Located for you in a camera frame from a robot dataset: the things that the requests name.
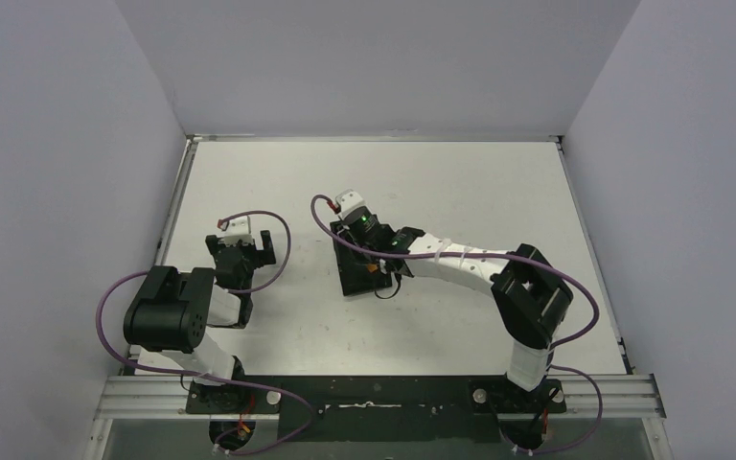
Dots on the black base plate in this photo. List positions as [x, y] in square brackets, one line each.
[387, 409]

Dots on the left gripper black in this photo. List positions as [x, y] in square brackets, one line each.
[241, 250]

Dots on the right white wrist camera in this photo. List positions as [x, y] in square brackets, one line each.
[346, 202]

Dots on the aluminium table edge frame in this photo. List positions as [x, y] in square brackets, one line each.
[492, 194]

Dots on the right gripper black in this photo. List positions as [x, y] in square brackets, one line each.
[345, 233]

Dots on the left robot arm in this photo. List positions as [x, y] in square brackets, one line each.
[173, 311]

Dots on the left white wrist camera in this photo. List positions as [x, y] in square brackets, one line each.
[235, 230]

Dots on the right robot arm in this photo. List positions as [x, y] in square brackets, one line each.
[532, 302]

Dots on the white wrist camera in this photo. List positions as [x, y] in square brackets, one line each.
[346, 202]
[235, 230]

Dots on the black plastic bin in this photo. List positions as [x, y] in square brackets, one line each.
[354, 279]

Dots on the aluminium front rail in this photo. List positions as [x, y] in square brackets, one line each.
[164, 398]

